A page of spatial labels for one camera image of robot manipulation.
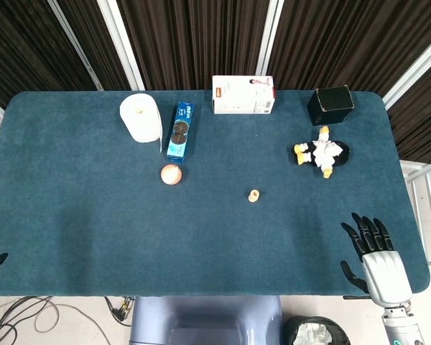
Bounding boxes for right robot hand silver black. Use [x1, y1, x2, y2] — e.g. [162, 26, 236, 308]
[340, 212, 414, 309]

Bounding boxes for white cardboard box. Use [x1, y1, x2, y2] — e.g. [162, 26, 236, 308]
[211, 75, 276, 115]

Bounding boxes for black power plug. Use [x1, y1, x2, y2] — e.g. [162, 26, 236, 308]
[104, 295, 136, 327]

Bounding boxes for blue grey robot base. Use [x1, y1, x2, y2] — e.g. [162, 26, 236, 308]
[129, 295, 283, 345]

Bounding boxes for penguin plush toy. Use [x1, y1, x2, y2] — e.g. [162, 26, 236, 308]
[291, 125, 353, 180]

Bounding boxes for orange ball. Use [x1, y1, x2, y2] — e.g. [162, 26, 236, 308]
[160, 164, 183, 186]

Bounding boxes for black trash bin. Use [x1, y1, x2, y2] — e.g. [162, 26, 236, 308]
[282, 315, 351, 345]

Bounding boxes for blue cookie box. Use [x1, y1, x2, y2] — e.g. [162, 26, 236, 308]
[165, 101, 195, 165]

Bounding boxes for teal table cloth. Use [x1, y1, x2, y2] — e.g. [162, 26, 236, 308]
[0, 89, 431, 298]

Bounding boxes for black cube box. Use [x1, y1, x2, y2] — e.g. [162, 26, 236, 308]
[306, 85, 356, 126]

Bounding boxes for white metal frame post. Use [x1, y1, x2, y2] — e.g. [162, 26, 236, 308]
[382, 35, 431, 111]
[96, 0, 146, 91]
[46, 0, 104, 91]
[256, 0, 285, 91]

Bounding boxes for dark brown curtain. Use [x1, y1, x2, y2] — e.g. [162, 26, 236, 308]
[0, 0, 431, 165]

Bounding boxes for white toilet paper roll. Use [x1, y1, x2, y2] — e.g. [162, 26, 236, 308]
[119, 93, 164, 152]

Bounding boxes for grey floor cable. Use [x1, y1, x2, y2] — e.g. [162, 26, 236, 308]
[34, 301, 112, 345]

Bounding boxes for white metal rack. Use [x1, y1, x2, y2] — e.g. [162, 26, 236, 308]
[400, 154, 431, 265]

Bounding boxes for black floor cables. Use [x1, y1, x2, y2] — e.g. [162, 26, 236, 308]
[0, 295, 60, 345]

